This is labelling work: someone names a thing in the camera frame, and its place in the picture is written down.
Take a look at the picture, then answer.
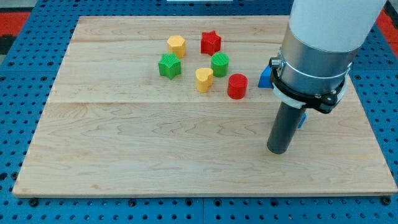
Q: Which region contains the yellow hexagon block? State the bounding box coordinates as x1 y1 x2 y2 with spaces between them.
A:
167 35 186 58

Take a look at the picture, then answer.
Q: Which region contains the green cylinder block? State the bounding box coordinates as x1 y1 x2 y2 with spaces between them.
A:
211 53 229 78

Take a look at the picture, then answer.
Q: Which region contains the green star block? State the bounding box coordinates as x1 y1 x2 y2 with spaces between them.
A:
158 53 182 80

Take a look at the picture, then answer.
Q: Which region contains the wooden board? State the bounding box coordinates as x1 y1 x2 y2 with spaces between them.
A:
12 16 397 198

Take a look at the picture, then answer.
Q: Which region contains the red star block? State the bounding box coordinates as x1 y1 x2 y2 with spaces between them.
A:
200 30 221 55

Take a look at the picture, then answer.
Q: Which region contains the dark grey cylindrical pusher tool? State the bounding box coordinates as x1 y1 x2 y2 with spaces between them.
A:
267 102 305 154

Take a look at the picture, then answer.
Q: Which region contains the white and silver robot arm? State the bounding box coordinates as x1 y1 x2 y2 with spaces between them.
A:
269 0 386 114

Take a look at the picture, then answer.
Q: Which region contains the red cylinder block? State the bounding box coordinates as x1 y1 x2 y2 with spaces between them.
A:
227 73 248 100

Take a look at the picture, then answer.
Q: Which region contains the blue triangle block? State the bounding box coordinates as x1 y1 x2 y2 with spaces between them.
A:
257 66 273 88

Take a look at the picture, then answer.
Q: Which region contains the yellow heart block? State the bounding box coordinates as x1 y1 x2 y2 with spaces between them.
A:
195 67 213 93

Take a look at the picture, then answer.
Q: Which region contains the blue cube block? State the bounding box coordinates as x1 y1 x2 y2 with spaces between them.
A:
297 113 307 129

